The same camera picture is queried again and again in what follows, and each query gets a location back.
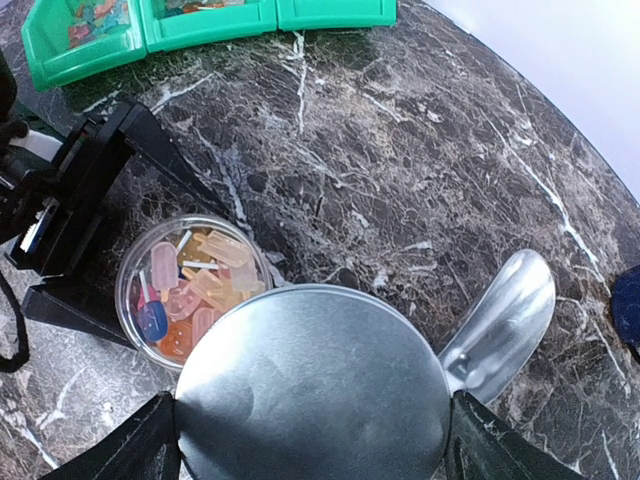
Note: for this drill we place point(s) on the green three-compartment candy bin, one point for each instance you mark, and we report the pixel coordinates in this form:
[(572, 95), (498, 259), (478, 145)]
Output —
[(53, 63)]

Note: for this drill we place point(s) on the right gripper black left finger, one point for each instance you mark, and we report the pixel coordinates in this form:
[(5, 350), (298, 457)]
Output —
[(142, 447)]

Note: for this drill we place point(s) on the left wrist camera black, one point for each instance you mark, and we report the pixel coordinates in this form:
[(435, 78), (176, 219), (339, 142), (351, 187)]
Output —
[(16, 132)]

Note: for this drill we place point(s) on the dark blue mug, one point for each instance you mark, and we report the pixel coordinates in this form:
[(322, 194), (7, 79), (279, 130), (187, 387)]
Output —
[(625, 307)]

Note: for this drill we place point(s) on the red-orange gummy candies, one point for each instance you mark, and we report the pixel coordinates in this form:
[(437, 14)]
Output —
[(95, 20)]

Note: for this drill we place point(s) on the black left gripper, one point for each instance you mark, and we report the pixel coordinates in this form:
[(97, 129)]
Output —
[(50, 209)]

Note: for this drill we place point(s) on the silver metal scoop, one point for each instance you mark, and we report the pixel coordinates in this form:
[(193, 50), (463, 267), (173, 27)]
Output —
[(502, 329)]

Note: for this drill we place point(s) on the white round lid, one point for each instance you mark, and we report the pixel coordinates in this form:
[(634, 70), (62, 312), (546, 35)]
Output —
[(312, 382)]

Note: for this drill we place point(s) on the lollipop candies pile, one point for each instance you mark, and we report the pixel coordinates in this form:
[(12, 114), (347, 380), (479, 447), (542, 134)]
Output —
[(174, 8)]

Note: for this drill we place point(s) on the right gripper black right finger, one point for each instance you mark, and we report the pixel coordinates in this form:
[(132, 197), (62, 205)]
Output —
[(482, 446)]

